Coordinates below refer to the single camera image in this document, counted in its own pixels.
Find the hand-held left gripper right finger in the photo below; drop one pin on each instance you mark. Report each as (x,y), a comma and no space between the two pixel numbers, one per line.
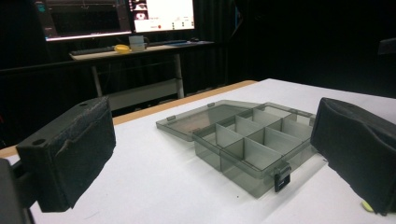
(358,149)

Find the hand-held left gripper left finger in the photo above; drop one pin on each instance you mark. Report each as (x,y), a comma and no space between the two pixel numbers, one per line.
(67,158)

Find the grey transparent compartment box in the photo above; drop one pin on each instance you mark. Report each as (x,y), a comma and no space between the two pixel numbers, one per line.
(249,140)

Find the small yellow-green object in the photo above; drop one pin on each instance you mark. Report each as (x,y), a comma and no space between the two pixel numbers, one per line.
(366,206)

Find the white desk with metal legs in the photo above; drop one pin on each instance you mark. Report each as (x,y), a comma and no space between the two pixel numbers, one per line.
(140,74)

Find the black keyboard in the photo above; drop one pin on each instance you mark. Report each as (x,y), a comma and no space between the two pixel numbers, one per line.
(91,50)

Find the yellow round object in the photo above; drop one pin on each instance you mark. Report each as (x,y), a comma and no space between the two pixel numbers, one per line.
(122,48)

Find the white mug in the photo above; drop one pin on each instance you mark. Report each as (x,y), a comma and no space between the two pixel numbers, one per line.
(138,43)

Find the dark computer monitor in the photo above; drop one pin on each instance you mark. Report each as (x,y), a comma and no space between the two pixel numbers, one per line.
(82,18)

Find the blue mouse pad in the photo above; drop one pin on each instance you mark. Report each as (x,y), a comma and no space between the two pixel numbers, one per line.
(179,43)

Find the bright computer monitor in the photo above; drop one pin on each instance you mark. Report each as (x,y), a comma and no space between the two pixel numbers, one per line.
(163,15)

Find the black computer mouse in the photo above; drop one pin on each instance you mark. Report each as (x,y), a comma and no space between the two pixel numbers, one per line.
(194,39)

